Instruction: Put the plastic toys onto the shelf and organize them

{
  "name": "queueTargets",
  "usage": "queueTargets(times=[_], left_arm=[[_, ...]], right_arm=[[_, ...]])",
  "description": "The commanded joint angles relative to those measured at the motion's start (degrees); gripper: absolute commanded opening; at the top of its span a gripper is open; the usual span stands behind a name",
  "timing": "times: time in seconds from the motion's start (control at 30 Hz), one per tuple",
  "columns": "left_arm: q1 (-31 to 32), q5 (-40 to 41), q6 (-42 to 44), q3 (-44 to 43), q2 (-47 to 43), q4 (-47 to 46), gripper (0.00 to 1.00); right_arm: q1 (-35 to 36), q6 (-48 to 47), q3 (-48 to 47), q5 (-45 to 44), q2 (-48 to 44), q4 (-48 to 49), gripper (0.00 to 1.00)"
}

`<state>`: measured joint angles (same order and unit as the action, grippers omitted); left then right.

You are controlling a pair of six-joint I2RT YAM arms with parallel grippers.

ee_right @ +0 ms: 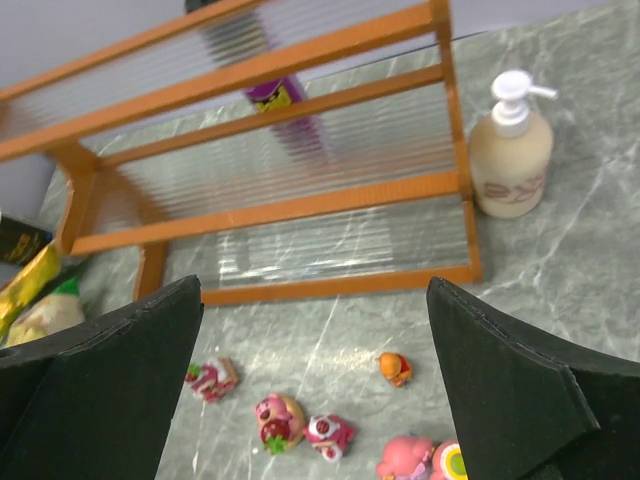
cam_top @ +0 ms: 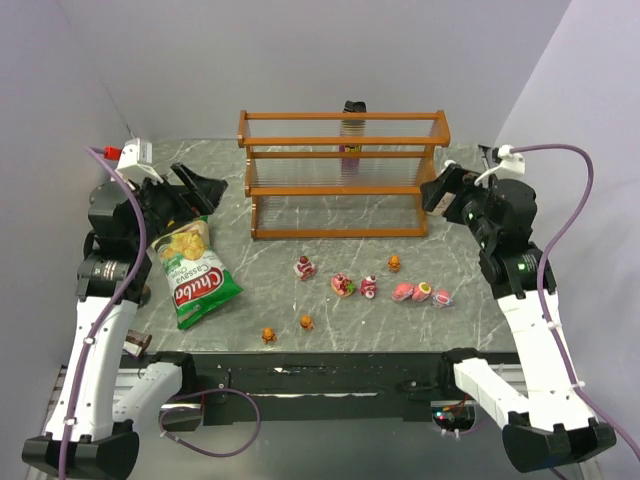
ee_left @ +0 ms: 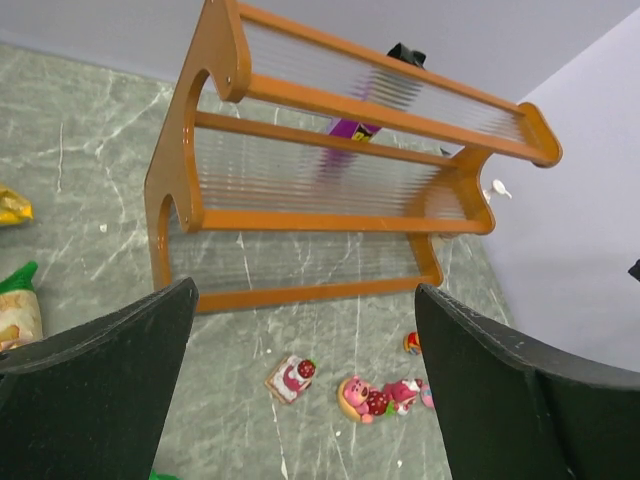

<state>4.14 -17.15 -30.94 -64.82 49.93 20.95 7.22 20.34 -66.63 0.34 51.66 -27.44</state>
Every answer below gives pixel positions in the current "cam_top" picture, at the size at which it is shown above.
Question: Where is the pink bear blue glasses toy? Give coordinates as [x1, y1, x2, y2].
[431, 289, 453, 308]

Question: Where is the pink bear strawberry hat toy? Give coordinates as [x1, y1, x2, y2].
[359, 275, 377, 300]

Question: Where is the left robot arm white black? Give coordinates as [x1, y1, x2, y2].
[22, 163, 228, 479]

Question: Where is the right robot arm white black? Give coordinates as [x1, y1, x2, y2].
[421, 161, 617, 473]

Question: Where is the orange wooden shelf rack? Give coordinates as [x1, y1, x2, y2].
[237, 110, 451, 240]

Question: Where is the orange bear toy right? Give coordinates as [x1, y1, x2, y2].
[387, 255, 401, 273]

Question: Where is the orange bear toy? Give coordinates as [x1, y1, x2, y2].
[300, 315, 314, 330]
[261, 327, 277, 344]
[387, 255, 401, 273]

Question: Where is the green Chuba chips bag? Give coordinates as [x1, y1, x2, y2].
[152, 216, 243, 330]

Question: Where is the pink bear yellow hat toy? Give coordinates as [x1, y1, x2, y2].
[411, 282, 432, 302]

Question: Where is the pink lying bear toy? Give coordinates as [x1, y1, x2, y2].
[391, 282, 414, 302]

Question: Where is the purple spray can black cap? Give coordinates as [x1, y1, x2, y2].
[339, 100, 367, 184]

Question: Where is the brown chocolate bar wrapper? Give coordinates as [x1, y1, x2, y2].
[123, 329, 152, 359]

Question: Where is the orange bear toy front left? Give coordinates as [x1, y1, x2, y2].
[261, 327, 277, 344]

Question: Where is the orange bear toy middle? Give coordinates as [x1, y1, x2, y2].
[300, 315, 314, 330]

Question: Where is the small electronics board with leds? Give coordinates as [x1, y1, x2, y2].
[431, 397, 480, 442]

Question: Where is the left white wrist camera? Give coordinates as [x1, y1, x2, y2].
[103, 138, 162, 185]

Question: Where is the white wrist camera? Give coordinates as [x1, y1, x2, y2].
[103, 138, 162, 185]
[474, 145, 525, 188]

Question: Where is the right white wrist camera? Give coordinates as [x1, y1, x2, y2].
[474, 145, 525, 188]

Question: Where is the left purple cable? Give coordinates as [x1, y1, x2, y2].
[57, 145, 149, 480]

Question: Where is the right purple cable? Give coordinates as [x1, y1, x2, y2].
[509, 143, 640, 480]

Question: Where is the purple cable loop front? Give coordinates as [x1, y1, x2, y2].
[158, 387, 262, 459]

